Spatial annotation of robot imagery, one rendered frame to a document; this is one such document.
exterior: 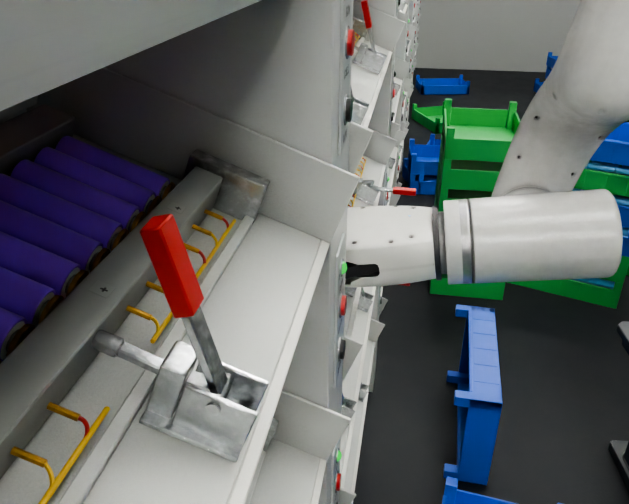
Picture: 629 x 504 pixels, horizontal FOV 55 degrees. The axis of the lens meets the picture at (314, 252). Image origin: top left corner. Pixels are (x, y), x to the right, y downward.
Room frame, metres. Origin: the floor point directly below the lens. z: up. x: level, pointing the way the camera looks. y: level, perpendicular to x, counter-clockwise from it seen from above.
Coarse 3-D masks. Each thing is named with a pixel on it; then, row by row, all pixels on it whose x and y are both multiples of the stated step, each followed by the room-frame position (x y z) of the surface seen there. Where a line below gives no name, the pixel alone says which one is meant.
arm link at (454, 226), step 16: (448, 208) 0.53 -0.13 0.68; (464, 208) 0.53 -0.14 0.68; (448, 224) 0.51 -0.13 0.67; (464, 224) 0.51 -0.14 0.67; (448, 240) 0.50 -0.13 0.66; (464, 240) 0.50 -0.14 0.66; (448, 256) 0.50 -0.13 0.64; (464, 256) 0.50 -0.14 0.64; (448, 272) 0.50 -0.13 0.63; (464, 272) 0.50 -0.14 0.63
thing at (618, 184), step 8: (584, 176) 1.45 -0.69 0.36; (592, 176) 1.44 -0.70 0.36; (600, 176) 1.43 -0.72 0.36; (608, 176) 1.42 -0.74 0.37; (616, 176) 1.42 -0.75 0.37; (624, 176) 1.41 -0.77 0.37; (576, 184) 1.46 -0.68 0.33; (584, 184) 1.45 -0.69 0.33; (592, 184) 1.44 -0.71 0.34; (600, 184) 1.43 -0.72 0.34; (608, 184) 1.42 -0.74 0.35; (616, 184) 1.41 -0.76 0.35; (624, 184) 1.41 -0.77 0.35; (616, 192) 1.41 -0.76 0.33; (624, 192) 1.40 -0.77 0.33
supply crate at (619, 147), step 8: (616, 128) 1.60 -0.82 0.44; (624, 128) 1.59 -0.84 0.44; (608, 136) 1.61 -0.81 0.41; (616, 136) 1.60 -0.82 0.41; (624, 136) 1.59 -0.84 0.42; (608, 144) 1.43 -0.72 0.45; (616, 144) 1.42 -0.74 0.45; (624, 144) 1.42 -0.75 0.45; (600, 152) 1.44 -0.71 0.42; (608, 152) 1.43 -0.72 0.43; (616, 152) 1.42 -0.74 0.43; (624, 152) 1.41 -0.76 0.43; (592, 160) 1.45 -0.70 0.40; (600, 160) 1.44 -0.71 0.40; (608, 160) 1.43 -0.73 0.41; (616, 160) 1.42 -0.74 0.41; (624, 160) 1.41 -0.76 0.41
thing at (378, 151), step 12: (372, 144) 1.05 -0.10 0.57; (384, 144) 1.04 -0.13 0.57; (372, 156) 1.05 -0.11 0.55; (384, 156) 1.04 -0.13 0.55; (360, 168) 0.98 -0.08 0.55; (372, 168) 1.00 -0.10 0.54; (384, 168) 1.02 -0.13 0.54; (360, 204) 0.84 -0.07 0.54; (360, 288) 0.62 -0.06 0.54; (348, 300) 0.58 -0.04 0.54; (348, 312) 0.56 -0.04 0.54; (348, 324) 0.54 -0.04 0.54; (348, 336) 0.52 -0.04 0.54; (348, 348) 0.45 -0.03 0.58; (360, 348) 0.44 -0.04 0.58; (348, 360) 0.45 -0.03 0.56
